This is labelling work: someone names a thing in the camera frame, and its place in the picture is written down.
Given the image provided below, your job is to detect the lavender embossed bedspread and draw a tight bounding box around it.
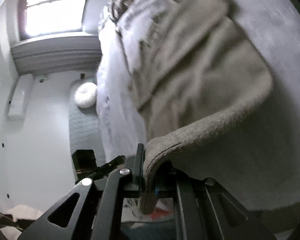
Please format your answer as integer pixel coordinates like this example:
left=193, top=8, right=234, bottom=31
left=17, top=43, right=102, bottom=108
left=97, top=0, right=300, bottom=210

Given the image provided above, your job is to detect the white wall heater unit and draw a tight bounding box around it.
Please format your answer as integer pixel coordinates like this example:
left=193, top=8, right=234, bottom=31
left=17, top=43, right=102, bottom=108
left=7, top=74, right=34, bottom=121

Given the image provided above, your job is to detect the beige fleece garment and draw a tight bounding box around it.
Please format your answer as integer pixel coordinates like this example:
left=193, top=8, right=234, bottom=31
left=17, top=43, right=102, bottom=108
left=119, top=0, right=273, bottom=214

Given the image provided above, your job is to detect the bright bedroom window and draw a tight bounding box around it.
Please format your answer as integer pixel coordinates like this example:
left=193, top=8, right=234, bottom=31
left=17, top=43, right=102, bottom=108
left=18, top=0, right=88, bottom=41

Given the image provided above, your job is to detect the white round pouf cushion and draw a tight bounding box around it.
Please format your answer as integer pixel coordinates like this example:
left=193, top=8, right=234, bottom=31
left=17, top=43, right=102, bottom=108
left=74, top=82, right=97, bottom=109

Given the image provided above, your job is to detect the grey quilted floor mat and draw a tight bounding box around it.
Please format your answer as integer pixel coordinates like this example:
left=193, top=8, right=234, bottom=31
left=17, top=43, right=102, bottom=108
left=69, top=77, right=106, bottom=166

